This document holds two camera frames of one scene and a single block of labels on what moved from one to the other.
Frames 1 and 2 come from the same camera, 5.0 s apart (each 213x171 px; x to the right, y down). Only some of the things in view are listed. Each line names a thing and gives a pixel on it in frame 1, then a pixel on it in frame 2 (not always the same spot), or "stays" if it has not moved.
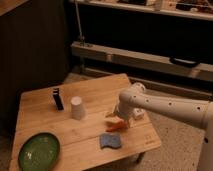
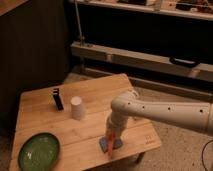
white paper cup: (76, 108) stays
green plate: (37, 151) stays
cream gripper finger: (110, 115) → (108, 138)
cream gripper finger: (129, 123) → (117, 140)
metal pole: (82, 38) stays
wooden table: (79, 118) stays
